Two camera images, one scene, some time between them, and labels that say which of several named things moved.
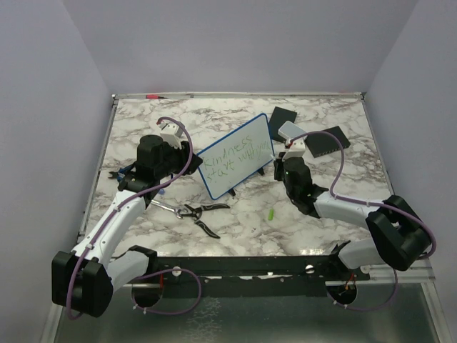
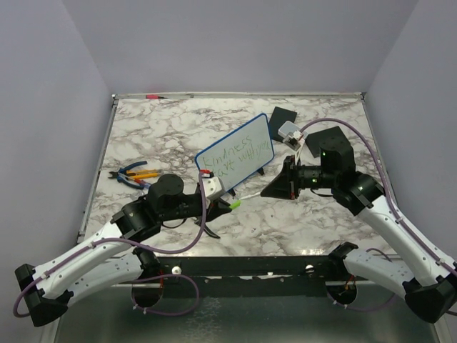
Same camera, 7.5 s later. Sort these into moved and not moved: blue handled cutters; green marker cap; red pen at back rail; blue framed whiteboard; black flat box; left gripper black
Moved: left gripper black; green marker cap
Not moved: blue handled cutters; black flat box; red pen at back rail; blue framed whiteboard
